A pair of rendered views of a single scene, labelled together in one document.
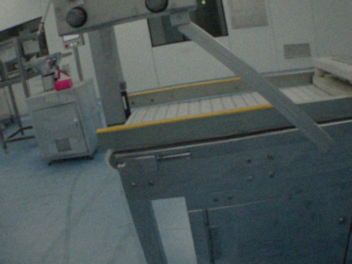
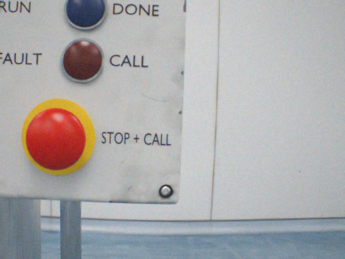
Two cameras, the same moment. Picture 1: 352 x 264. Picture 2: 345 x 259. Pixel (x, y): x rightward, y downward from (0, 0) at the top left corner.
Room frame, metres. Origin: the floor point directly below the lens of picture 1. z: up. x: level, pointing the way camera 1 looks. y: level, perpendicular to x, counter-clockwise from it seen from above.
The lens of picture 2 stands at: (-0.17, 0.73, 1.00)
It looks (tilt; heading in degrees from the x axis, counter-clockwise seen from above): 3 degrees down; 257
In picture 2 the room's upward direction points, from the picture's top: 2 degrees clockwise
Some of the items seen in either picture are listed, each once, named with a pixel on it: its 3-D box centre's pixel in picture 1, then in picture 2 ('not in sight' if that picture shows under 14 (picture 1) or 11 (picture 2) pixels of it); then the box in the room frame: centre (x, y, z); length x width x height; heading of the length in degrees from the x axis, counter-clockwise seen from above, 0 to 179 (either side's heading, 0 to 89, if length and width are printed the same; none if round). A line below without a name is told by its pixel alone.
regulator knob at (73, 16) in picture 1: (74, 14); not in sight; (0.46, 0.12, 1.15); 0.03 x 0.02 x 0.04; 84
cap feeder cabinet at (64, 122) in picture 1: (67, 121); not in sight; (3.13, 1.13, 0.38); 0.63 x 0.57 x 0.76; 84
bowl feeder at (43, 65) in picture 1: (53, 71); not in sight; (3.19, 1.17, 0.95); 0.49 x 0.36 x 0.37; 84
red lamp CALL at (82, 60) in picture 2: not in sight; (82, 60); (-0.20, 0.36, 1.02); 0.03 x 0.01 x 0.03; 174
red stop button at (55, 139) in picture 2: not in sight; (56, 137); (-0.19, 0.36, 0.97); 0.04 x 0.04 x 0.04; 84
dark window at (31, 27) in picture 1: (20, 51); not in sight; (5.88, 2.82, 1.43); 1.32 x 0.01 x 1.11; 84
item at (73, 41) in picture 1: (75, 53); not in sight; (3.25, 0.91, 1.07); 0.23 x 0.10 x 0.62; 84
